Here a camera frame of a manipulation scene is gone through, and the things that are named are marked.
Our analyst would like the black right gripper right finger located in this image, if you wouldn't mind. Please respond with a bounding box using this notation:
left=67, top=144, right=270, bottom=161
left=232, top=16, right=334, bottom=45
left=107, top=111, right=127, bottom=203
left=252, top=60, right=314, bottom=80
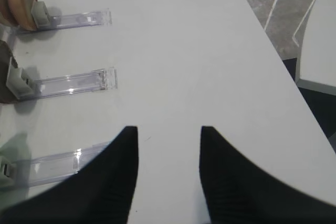
left=199, top=126, right=335, bottom=223

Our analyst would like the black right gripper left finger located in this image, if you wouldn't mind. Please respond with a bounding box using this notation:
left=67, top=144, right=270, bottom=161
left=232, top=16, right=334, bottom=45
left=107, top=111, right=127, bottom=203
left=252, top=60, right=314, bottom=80
left=1, top=126, right=138, bottom=223

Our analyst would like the clear holder for lettuce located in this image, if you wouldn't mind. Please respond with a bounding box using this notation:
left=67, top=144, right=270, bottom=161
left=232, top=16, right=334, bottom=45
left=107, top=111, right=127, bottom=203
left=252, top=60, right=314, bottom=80
left=1, top=142, right=109, bottom=191

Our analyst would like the upright brown meat patty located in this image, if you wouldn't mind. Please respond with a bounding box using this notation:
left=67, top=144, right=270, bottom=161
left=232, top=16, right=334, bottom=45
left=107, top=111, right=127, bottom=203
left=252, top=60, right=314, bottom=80
left=0, top=40, right=18, bottom=104

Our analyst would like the clear holder for patty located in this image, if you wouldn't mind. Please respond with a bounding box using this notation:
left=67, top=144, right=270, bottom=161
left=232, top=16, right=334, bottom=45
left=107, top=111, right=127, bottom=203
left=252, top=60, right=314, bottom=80
left=5, top=57, right=118, bottom=102

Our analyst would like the white neighbouring table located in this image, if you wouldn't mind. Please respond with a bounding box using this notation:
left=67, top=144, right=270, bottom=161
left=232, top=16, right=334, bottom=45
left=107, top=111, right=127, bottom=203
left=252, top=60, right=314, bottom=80
left=295, top=0, right=335, bottom=95

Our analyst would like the clear holder for right buns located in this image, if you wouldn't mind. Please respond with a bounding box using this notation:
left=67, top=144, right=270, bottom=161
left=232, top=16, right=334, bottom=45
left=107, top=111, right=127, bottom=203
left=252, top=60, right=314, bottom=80
left=16, top=1, right=112, bottom=35

